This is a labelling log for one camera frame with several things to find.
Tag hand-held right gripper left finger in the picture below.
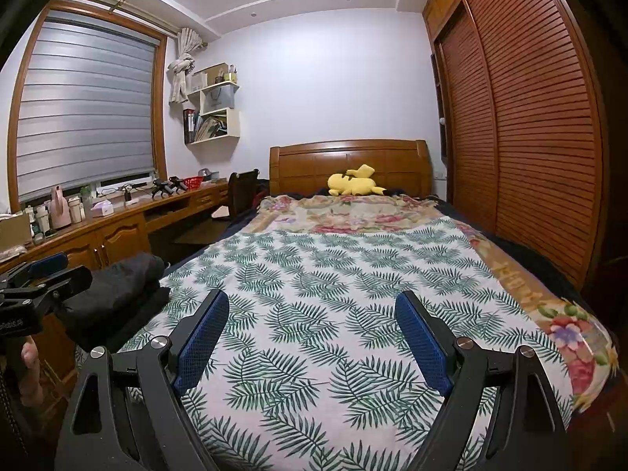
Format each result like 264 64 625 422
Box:
54 288 231 471

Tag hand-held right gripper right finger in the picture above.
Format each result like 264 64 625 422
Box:
394 290 572 471

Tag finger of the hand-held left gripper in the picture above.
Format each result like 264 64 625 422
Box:
0 253 69 288
44 266 93 305

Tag person's left forearm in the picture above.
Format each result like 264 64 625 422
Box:
0 368 30 471

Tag folded black clothes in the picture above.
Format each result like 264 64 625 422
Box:
59 285 172 351

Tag person's left hand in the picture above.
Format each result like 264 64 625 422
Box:
20 340 45 405

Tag cardboard box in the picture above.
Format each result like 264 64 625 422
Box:
0 213 34 251

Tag wooden desk cabinet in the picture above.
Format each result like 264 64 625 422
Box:
0 179 231 403

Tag bed with leaf-print blanket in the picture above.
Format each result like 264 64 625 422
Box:
115 216 575 471

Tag floral blanket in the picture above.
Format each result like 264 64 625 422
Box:
244 194 614 413

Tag dark desk chair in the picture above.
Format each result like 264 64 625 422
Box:
226 169 261 219

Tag grey window blind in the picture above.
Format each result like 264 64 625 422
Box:
17 15 165 202

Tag yellow plush toy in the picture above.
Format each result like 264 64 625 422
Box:
328 164 387 197

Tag wooden bed headboard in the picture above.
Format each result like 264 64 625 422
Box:
269 140 433 199

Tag row of books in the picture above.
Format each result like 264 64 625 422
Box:
184 108 229 142

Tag beige tied curtain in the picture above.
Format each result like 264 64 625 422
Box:
168 27 204 105

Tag grey paper bag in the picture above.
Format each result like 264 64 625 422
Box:
200 83 235 113

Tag wooden louvred wardrobe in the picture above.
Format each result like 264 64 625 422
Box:
422 0 609 290

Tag wooden window frame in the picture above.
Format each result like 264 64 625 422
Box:
7 0 170 212

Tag white wall shelf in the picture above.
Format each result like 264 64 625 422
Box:
184 62 241 145

